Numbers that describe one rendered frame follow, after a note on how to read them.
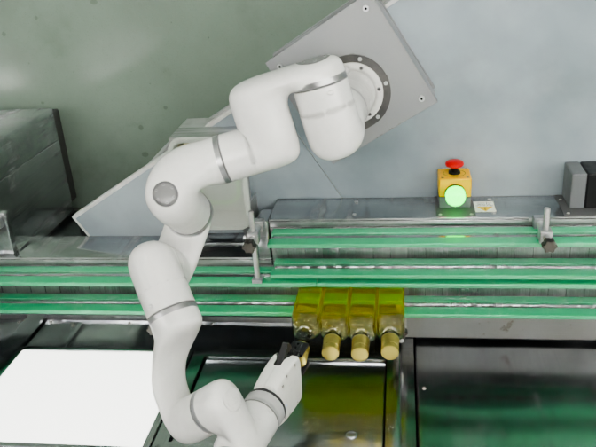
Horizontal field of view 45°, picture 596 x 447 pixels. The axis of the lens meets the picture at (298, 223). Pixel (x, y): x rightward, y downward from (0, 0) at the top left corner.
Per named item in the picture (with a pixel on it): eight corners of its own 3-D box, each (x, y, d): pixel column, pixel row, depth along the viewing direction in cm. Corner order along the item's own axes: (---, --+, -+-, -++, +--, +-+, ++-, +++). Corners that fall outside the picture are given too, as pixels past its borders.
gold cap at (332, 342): (324, 348, 143) (321, 361, 139) (322, 333, 142) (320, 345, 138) (341, 348, 142) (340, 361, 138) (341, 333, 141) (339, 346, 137)
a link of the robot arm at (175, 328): (205, 297, 120) (254, 416, 115) (160, 327, 127) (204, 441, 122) (168, 304, 114) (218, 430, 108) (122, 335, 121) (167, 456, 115)
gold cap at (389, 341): (381, 347, 141) (380, 360, 137) (380, 332, 140) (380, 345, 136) (399, 348, 141) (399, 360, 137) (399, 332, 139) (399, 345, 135)
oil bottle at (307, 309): (303, 291, 166) (291, 343, 146) (302, 270, 163) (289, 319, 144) (327, 291, 165) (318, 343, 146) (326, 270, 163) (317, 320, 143)
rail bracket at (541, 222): (528, 224, 152) (538, 253, 140) (530, 192, 149) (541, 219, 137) (547, 224, 152) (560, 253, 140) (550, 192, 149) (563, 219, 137)
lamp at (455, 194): (444, 203, 158) (444, 208, 155) (444, 184, 156) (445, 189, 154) (465, 203, 157) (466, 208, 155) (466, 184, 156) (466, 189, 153)
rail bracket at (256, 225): (256, 266, 164) (246, 294, 153) (250, 198, 157) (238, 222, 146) (270, 266, 164) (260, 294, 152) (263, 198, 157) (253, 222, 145)
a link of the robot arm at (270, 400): (280, 446, 122) (286, 435, 125) (277, 404, 119) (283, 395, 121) (240, 437, 125) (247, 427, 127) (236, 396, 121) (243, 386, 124)
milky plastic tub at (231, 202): (189, 215, 176) (179, 231, 168) (176, 127, 166) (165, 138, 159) (258, 215, 173) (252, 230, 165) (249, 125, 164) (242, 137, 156)
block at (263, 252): (261, 245, 170) (255, 259, 163) (257, 208, 166) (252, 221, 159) (276, 245, 169) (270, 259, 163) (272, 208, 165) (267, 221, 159)
